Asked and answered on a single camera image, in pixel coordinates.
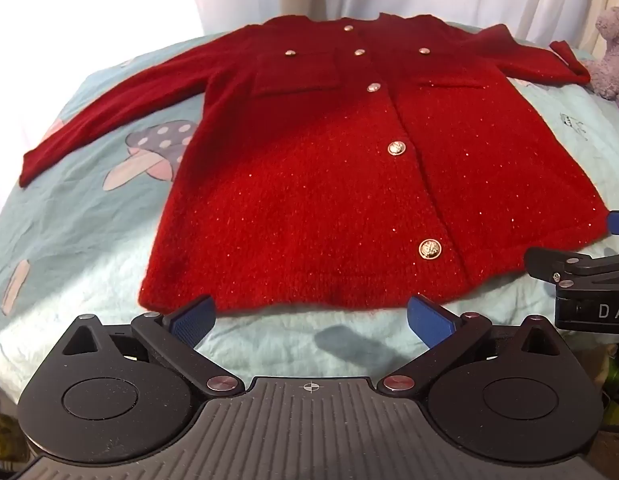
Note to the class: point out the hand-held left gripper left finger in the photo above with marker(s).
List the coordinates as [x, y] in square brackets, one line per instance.
[190, 321]

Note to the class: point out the light blue mushroom print bedsheet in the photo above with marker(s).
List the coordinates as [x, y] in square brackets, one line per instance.
[84, 220]

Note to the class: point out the purple plush toy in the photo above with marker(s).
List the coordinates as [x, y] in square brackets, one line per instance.
[614, 50]

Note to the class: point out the red knit cardigan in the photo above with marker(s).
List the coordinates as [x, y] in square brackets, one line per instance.
[314, 185]

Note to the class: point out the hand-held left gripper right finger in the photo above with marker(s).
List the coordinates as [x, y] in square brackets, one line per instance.
[429, 317]

